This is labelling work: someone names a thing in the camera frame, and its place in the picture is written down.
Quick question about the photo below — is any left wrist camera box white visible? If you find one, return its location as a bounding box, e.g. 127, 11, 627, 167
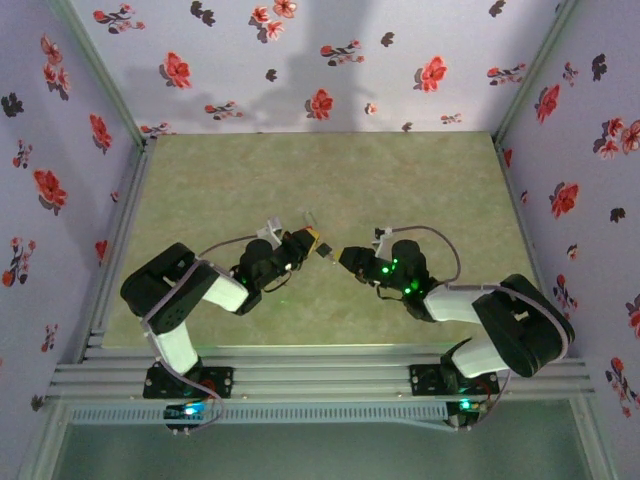
254, 216, 284, 246

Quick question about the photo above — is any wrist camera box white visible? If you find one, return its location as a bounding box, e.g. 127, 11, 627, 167
254, 216, 284, 246
372, 225, 396, 259

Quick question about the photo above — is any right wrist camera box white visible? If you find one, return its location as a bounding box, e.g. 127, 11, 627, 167
372, 225, 396, 259

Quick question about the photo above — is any aluminium mounting rail beam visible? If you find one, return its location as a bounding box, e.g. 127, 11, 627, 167
47, 344, 596, 401

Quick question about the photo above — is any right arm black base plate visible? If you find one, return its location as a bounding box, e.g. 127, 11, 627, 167
408, 363, 500, 397

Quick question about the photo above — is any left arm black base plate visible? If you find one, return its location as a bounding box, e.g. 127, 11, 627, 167
143, 366, 235, 400

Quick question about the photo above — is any aluminium side rail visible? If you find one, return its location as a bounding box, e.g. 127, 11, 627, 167
79, 138, 157, 362
493, 134, 567, 359

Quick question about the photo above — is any grey slotted cable duct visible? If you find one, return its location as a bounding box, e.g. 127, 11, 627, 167
67, 402, 449, 426

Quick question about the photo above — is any aluminium corner post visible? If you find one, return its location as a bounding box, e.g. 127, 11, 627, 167
492, 0, 584, 144
48, 0, 151, 151

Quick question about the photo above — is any aluminium frame leg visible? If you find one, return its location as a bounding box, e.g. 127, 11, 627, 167
19, 399, 69, 480
569, 394, 619, 480

